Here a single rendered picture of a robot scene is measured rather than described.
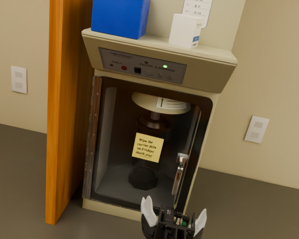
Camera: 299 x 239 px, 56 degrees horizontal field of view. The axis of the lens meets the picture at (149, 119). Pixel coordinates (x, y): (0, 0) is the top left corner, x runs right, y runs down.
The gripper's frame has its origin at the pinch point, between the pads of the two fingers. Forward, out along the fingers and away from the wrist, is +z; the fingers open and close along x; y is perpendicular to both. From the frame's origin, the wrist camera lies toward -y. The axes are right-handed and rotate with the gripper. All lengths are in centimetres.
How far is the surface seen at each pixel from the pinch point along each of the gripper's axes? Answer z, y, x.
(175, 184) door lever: 7.5, 1.0, 0.0
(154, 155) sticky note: 12.5, 5.2, 7.3
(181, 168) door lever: 7.7, 6.3, -0.2
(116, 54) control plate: 5.3, 32.4, 19.6
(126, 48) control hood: 3.3, 34.5, 17.3
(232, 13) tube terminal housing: 13.7, 44.4, -3.3
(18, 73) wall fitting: 56, 5, 73
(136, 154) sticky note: 12.5, 4.5, 12.1
